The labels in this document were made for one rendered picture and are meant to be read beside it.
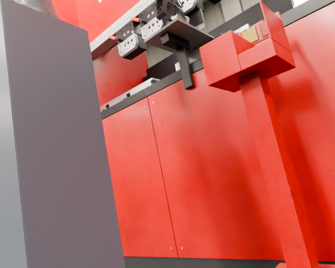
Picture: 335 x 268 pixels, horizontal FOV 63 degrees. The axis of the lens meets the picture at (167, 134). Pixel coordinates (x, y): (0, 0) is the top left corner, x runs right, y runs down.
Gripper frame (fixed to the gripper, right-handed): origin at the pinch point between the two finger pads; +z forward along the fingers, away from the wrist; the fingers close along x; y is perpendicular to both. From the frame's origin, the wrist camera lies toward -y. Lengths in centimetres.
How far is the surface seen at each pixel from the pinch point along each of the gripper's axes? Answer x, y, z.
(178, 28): -6.6, -13.3, -3.7
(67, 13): 84, 38, -47
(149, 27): 23.3, 16.2, -9.7
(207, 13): 139, 386, 39
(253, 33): -34.3, -26.5, 8.7
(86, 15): 74, 40, -39
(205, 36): -8.9, -1.4, 6.3
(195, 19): -3.1, 12.4, -0.6
